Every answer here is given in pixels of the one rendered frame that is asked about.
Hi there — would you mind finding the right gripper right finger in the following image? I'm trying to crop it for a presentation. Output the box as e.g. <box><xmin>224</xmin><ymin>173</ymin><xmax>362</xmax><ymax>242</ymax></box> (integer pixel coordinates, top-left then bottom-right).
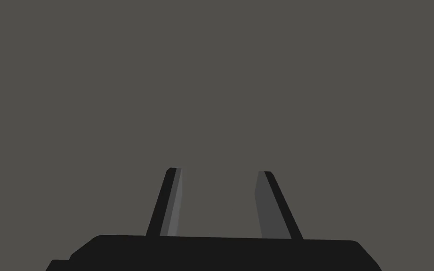
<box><xmin>254</xmin><ymin>170</ymin><xmax>304</xmax><ymax>240</ymax></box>

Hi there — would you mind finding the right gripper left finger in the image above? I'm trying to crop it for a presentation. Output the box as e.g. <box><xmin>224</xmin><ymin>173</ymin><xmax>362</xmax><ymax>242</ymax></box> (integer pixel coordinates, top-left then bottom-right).
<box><xmin>145</xmin><ymin>167</ymin><xmax>183</xmax><ymax>238</ymax></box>

